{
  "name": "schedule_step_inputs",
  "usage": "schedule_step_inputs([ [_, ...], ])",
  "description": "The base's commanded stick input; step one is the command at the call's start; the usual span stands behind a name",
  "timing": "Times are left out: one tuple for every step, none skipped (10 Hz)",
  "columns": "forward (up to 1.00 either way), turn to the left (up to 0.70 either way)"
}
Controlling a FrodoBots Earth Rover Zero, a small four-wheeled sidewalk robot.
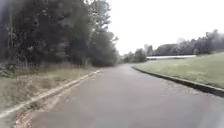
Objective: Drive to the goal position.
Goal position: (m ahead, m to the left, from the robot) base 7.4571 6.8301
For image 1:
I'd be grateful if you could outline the round dark bush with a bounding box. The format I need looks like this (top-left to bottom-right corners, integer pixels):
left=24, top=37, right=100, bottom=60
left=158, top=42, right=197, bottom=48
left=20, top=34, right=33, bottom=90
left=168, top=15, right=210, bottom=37
left=121, top=48, right=148, bottom=64

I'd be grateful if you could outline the grey asphalt road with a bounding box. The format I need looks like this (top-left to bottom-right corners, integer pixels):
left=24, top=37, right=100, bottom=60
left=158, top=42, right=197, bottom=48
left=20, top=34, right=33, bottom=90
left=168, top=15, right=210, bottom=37
left=29, top=63, right=224, bottom=128

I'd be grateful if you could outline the long low white building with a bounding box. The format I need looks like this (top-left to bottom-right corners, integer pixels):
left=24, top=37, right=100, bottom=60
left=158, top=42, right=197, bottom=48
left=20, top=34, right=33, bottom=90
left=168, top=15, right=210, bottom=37
left=146, top=54, right=198, bottom=61

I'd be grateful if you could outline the dense wood of trees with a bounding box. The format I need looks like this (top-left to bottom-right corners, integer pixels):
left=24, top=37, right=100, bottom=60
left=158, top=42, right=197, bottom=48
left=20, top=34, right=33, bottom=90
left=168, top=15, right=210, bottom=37
left=0, top=0, right=120, bottom=73

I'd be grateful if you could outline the grey stone kerb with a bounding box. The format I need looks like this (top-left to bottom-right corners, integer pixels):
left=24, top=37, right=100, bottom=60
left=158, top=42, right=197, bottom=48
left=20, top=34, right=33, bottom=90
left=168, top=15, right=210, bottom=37
left=0, top=69, right=101, bottom=120

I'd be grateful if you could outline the dark kerb beside lawn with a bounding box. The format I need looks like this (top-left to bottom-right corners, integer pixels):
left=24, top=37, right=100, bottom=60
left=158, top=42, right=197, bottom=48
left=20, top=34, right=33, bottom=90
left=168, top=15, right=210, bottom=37
left=131, top=65, right=224, bottom=98

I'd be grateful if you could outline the mown grass lawn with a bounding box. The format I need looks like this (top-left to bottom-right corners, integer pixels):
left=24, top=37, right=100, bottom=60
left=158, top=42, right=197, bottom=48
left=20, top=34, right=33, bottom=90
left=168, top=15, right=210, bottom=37
left=133, top=51, right=224, bottom=89

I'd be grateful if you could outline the distant row of trees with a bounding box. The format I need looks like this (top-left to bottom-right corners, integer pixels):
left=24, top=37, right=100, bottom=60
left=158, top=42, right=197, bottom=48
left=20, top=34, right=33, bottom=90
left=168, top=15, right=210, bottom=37
left=143, top=29, right=224, bottom=57

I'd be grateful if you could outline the weedy grass verge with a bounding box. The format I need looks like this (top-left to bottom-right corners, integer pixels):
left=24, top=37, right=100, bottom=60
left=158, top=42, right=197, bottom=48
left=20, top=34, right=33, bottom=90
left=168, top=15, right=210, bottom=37
left=0, top=63, right=98, bottom=113

